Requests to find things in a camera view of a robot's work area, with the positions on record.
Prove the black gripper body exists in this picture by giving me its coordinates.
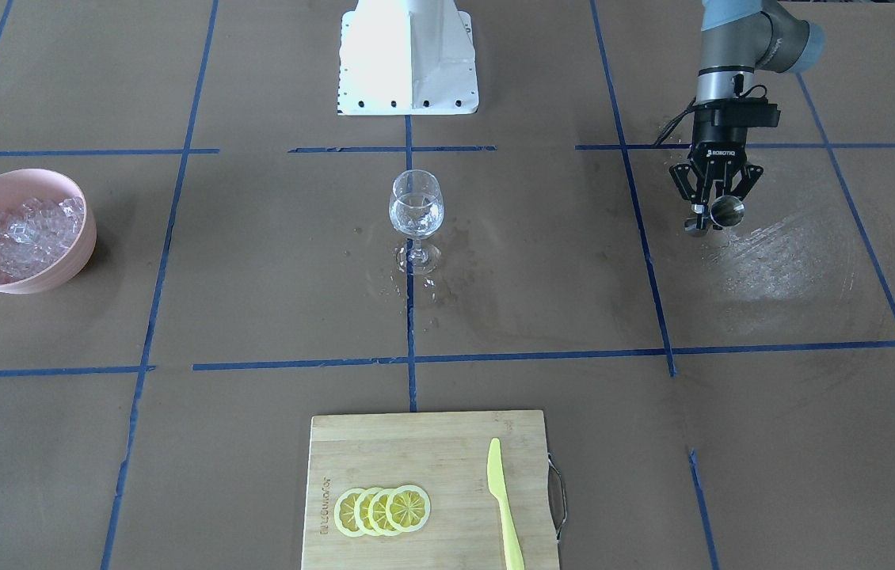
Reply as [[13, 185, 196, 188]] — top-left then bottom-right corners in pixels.
[[689, 101, 748, 184]]

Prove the steel double jigger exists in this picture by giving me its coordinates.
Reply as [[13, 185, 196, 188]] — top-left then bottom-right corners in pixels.
[[684, 195, 745, 237]]

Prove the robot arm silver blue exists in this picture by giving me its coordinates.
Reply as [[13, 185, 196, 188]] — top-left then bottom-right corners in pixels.
[[655, 1, 825, 234]]

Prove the clear wine glass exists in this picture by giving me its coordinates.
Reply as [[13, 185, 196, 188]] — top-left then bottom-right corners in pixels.
[[387, 169, 444, 275]]

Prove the pink bowl with ice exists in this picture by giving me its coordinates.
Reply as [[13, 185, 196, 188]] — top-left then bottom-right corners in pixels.
[[0, 169, 96, 295]]

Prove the bamboo cutting board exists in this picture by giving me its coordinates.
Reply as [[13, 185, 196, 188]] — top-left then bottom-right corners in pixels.
[[300, 410, 560, 569]]

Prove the yellow plastic knife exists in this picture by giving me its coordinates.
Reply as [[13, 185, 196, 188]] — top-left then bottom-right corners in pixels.
[[485, 438, 526, 569]]

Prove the lemon slice nearest board edge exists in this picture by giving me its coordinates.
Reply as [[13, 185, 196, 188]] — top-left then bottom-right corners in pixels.
[[385, 484, 432, 533]]

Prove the lemon slice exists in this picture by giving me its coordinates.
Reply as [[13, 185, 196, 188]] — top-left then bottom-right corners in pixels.
[[367, 489, 400, 537], [335, 488, 364, 538], [353, 487, 382, 535]]

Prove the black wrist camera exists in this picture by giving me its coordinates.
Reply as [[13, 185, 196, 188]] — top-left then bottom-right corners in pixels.
[[730, 84, 781, 127]]

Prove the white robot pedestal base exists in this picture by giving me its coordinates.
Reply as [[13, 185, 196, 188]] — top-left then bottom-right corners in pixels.
[[337, 1, 480, 116]]

